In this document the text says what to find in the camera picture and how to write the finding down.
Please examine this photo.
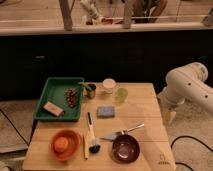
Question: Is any blue sponge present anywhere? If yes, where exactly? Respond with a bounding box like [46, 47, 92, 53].
[97, 106, 115, 118]

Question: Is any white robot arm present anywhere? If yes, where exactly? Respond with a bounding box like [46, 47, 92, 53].
[157, 62, 213, 126]

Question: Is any purple bowl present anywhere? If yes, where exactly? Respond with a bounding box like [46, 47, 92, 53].
[112, 135, 140, 163]

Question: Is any orange bowl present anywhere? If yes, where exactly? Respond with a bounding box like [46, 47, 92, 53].
[49, 129, 81, 161]

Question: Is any orange fruit in bowl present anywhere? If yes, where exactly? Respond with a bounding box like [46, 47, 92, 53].
[54, 137, 69, 153]

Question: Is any green translucent cup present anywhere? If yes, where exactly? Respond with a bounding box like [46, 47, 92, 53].
[117, 88, 128, 103]

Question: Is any white cup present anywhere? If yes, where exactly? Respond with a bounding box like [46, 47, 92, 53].
[103, 78, 116, 94]

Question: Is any black dish brush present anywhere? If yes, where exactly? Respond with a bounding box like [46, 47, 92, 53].
[87, 112, 101, 154]

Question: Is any metal can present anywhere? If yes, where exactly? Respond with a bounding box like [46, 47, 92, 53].
[86, 84, 96, 99]

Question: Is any yellow banana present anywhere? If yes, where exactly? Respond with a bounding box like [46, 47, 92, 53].
[83, 133, 90, 160]

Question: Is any brown grape bunch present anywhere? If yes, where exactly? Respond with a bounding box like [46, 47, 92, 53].
[65, 88, 77, 108]

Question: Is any person in background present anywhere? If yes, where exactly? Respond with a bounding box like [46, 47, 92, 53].
[80, 0, 167, 25]

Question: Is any wooden block in tray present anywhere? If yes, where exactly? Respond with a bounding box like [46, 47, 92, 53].
[43, 102, 64, 116]

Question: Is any green plastic tray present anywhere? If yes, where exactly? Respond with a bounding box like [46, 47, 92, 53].
[34, 77, 84, 122]

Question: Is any black cable on floor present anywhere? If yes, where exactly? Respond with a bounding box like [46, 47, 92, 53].
[170, 134, 213, 171]

